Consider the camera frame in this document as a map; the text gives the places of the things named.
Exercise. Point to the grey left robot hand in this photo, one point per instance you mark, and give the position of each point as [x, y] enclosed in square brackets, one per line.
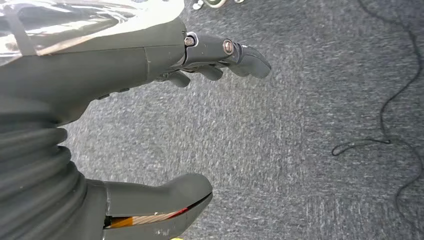
[99, 66]

